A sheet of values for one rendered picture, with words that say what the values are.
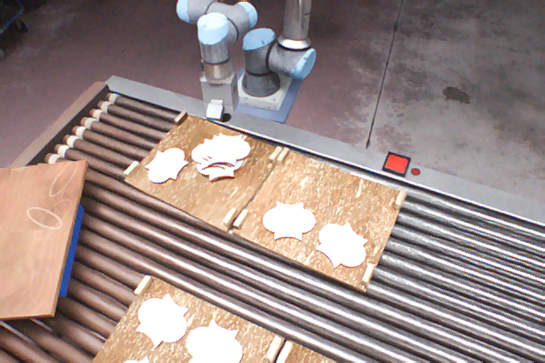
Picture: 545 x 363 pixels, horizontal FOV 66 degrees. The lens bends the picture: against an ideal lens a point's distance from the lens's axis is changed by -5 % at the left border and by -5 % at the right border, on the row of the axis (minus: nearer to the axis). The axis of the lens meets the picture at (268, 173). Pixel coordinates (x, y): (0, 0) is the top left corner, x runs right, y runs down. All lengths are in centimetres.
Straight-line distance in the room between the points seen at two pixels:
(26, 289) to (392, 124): 229
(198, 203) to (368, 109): 184
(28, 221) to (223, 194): 57
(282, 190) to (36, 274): 73
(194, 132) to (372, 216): 68
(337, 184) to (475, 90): 209
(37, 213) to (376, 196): 100
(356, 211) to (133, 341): 71
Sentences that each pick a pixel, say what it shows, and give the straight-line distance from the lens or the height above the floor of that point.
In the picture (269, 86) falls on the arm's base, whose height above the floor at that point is 94.
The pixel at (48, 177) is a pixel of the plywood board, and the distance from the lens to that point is 147.
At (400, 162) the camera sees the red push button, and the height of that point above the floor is 93.
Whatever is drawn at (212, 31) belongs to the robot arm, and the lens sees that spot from 108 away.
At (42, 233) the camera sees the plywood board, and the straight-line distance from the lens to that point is 134.
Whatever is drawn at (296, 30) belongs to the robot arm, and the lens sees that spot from 149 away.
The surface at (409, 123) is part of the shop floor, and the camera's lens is 293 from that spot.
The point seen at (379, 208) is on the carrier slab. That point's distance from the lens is 132.
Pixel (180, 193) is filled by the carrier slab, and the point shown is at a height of 94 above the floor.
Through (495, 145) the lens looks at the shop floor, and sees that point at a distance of 296.
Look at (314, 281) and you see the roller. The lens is 120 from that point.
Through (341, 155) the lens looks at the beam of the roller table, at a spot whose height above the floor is 91.
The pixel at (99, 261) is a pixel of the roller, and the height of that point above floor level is 92.
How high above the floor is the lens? 202
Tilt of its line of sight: 51 degrees down
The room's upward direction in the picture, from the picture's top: 6 degrees counter-clockwise
